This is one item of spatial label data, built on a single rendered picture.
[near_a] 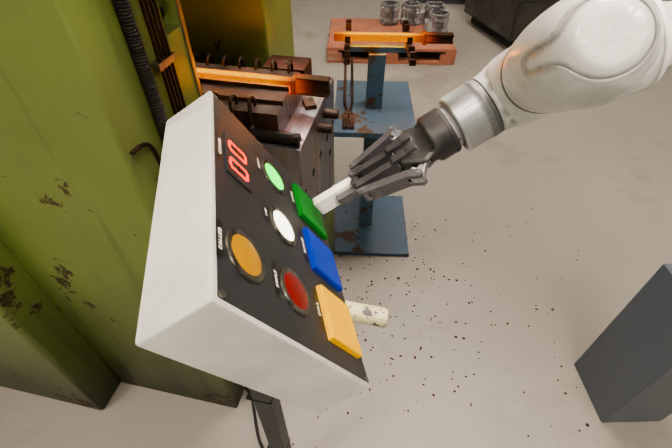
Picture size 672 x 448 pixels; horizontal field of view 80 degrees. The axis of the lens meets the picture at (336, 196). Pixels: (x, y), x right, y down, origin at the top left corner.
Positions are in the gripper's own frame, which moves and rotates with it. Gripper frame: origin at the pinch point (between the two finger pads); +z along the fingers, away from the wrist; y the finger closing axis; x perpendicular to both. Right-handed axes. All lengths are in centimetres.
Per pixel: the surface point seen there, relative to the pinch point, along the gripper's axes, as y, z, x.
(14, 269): 29, 80, 6
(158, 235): -16.0, 11.9, 22.6
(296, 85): 45.0, 1.1, -3.3
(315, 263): -13.1, 4.6, 3.8
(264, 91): 45.3, 8.4, 0.0
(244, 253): -20.4, 4.8, 18.7
